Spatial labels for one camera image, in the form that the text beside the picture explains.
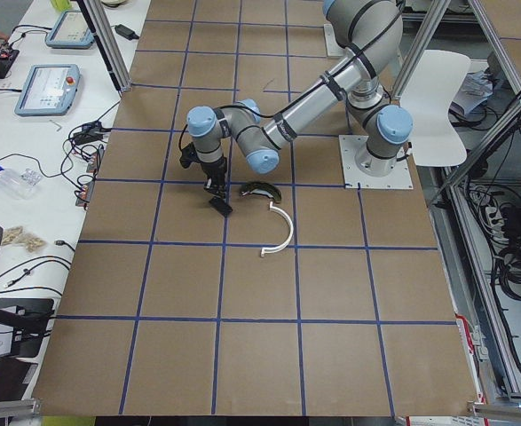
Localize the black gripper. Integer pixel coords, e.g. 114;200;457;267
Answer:
179;143;227;198

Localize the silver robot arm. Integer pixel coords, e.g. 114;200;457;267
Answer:
179;1;413;198

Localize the black brake pad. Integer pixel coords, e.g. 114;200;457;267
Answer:
209;197;233;217

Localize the green brake shoe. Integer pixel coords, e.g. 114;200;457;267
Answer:
239;181;282;203

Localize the black power adapter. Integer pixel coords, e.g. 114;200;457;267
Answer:
114;24;139;41

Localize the blue teach pendant near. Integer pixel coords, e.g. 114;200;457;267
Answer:
14;64;81;116

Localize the blue teach pendant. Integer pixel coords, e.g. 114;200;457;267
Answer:
14;64;81;116
45;10;94;50

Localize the clear plastic water bottle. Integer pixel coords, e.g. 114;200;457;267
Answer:
0;165;43;199

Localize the bag of wooden pieces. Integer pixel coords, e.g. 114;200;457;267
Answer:
1;226;47;253

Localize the blue teach pendant far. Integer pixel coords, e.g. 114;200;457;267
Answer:
45;10;94;50

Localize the white chair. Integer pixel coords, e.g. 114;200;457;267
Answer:
399;50;470;167

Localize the white curved plastic bracket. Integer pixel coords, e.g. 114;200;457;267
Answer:
258;201;295;259

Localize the aluminium frame post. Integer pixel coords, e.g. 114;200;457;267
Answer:
77;0;131;93

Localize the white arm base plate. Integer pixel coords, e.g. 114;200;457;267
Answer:
323;23;344;58
339;135;414;191

